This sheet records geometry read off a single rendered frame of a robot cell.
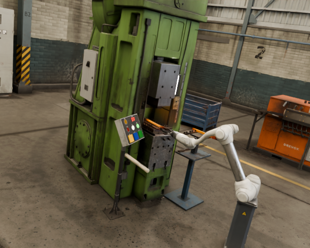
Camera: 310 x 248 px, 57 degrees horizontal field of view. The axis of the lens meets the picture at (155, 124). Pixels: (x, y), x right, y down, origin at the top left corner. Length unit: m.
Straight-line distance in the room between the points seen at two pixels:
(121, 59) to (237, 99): 8.12
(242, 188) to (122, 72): 1.88
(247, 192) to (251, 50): 8.63
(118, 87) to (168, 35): 0.85
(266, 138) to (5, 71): 6.33
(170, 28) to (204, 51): 8.51
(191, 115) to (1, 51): 4.82
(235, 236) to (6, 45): 6.58
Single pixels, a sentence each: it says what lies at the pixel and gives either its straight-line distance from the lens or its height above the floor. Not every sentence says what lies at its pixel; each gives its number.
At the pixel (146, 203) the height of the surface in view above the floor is 0.00.
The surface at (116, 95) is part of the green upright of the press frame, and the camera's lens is 3.60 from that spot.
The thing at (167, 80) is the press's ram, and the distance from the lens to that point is 3.37.
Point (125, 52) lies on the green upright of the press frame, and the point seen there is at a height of 1.80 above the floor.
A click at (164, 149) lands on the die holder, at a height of 0.72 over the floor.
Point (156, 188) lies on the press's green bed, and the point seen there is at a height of 0.15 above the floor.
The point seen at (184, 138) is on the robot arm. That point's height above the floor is 1.03.
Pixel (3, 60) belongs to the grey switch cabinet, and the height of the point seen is 0.91.
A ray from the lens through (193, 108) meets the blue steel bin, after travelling 7.27.
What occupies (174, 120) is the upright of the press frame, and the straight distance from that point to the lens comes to 3.85.
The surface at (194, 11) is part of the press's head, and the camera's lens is 3.66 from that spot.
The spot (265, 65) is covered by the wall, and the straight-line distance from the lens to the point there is 10.87.
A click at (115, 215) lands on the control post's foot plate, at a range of 3.51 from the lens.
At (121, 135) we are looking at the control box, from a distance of 2.93.
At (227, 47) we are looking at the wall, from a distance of 11.47.
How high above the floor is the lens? 2.03
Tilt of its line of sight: 17 degrees down
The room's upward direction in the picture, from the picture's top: 10 degrees clockwise
